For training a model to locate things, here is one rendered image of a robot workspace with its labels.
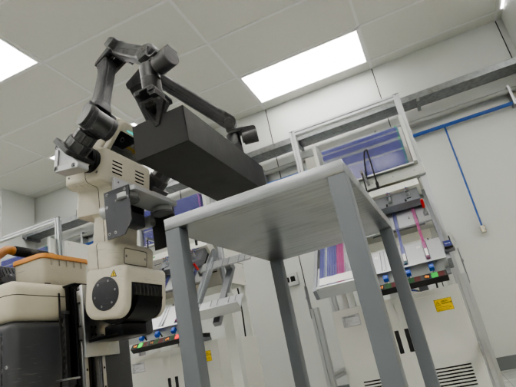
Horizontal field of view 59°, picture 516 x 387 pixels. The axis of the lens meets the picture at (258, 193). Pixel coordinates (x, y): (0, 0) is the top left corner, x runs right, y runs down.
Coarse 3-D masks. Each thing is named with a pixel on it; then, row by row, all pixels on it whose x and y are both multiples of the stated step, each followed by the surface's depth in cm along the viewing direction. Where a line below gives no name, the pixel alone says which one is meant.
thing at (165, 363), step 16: (160, 352) 298; (176, 352) 294; (208, 352) 285; (224, 352) 289; (256, 352) 335; (144, 368) 300; (160, 368) 295; (176, 368) 291; (208, 368) 283; (224, 368) 283; (256, 368) 327; (144, 384) 297; (160, 384) 292; (176, 384) 288; (224, 384) 277; (256, 384) 319
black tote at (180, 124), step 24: (168, 120) 126; (192, 120) 128; (144, 144) 128; (168, 144) 124; (192, 144) 125; (216, 144) 139; (168, 168) 135; (192, 168) 139; (216, 168) 142; (240, 168) 153; (216, 192) 161; (240, 192) 166
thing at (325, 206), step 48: (288, 192) 100; (336, 192) 94; (240, 240) 132; (288, 240) 143; (336, 240) 157; (384, 240) 153; (192, 288) 105; (288, 288) 165; (192, 336) 100; (288, 336) 158; (384, 336) 84; (192, 384) 97; (384, 384) 82; (432, 384) 137
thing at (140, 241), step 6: (174, 180) 356; (204, 198) 330; (204, 204) 329; (144, 210) 360; (138, 234) 344; (138, 240) 343; (144, 246) 340; (150, 246) 342; (204, 336) 303; (210, 336) 310; (174, 348) 299
